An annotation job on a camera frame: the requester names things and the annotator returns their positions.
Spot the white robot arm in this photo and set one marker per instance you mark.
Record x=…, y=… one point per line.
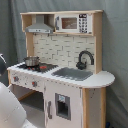
x=15, y=115

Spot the wooden toy kitchen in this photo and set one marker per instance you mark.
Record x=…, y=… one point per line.
x=72, y=50

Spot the grey toy sink basin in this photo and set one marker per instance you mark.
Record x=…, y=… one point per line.
x=73, y=74

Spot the black toy stovetop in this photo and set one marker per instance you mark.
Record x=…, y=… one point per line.
x=41, y=67

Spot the silver toy pot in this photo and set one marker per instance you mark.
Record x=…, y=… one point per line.
x=31, y=60

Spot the red oven knob right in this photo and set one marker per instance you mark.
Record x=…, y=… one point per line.
x=34, y=84

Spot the red oven knob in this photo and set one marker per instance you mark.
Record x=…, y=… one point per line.
x=34, y=84
x=15, y=78

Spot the grey ice dispenser panel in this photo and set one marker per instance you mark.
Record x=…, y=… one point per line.
x=63, y=108

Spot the toy microwave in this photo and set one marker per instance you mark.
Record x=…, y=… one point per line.
x=73, y=23

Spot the grey range hood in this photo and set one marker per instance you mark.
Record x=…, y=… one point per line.
x=40, y=26

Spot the red oven knob left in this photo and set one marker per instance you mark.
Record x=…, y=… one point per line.
x=15, y=78

